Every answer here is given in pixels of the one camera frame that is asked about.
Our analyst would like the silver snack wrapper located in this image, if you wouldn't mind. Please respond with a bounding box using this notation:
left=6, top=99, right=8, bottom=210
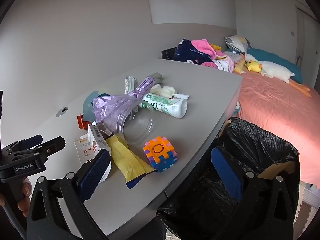
left=125, top=76, right=138, bottom=94

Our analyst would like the white red paper carton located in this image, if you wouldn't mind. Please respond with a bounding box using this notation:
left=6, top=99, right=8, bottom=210
left=73, top=123, right=112, bottom=183

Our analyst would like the clear plastic jar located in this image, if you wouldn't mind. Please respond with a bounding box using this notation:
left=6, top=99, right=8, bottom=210
left=116, top=96, right=154, bottom=144

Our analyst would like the white foam knot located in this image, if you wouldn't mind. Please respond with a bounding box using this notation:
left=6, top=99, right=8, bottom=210
left=150, top=84, right=189, bottom=100

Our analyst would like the yellow long plush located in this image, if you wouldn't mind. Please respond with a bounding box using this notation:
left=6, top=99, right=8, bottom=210
left=233, top=59, right=246, bottom=74

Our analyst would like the white green drink bottle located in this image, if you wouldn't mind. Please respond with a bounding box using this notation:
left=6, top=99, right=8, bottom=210
left=142, top=93, right=188, bottom=119

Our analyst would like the orange ribbed cap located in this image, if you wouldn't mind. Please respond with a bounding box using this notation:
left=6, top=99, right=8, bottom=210
left=76, top=114, right=91, bottom=130

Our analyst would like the teal pillow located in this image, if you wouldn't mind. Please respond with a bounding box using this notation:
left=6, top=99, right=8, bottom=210
left=247, top=48, right=303, bottom=84

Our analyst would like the purple plastic bag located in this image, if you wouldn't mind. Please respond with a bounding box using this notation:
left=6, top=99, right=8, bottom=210
left=92, top=76, right=155, bottom=134

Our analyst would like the yellow snack wrapper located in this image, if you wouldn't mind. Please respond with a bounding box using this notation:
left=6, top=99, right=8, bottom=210
left=105, top=135, right=156, bottom=189

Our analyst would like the bed with pink sheet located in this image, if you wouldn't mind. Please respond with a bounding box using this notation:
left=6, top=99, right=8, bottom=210
left=238, top=71, right=320, bottom=186

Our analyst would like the black wall socket panel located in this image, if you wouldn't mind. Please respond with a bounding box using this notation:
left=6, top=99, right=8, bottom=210
left=161, top=47, right=177, bottom=60

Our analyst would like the white goose plush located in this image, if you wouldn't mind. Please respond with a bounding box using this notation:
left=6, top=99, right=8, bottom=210
left=244, top=54, right=311, bottom=98

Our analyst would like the hello kitty plush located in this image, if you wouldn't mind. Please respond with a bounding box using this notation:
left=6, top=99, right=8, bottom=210
left=233, top=102, right=241, bottom=115

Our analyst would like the desk cable grommet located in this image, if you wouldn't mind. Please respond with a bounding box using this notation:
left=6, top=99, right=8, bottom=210
left=56, top=106, right=68, bottom=118

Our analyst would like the colourful puzzle cube toy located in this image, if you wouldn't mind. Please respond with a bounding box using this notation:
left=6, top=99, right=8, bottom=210
left=143, top=137, right=177, bottom=172

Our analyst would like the yellow duck plush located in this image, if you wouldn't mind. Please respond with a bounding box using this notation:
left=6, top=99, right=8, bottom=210
left=245, top=60, right=262, bottom=73

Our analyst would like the navy pink clothes pile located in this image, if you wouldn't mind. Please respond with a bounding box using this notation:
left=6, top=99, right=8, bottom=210
left=173, top=39, right=234, bottom=73

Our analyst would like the foam puzzle floor mat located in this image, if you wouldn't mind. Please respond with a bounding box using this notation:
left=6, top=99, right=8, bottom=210
left=293, top=181, right=319, bottom=239

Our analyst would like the patterned grey yellow pillow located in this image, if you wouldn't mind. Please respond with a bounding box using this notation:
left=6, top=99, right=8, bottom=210
left=225, top=35, right=252, bottom=54

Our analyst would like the person's left hand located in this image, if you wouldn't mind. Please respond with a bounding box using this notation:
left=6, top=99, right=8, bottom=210
left=0, top=177, right=33, bottom=218

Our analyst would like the light blue shaped card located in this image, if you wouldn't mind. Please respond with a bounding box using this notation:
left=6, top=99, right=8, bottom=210
left=82, top=91, right=109, bottom=123

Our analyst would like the grey corner guard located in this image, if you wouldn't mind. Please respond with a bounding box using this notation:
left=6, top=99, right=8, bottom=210
left=149, top=73, right=163, bottom=85

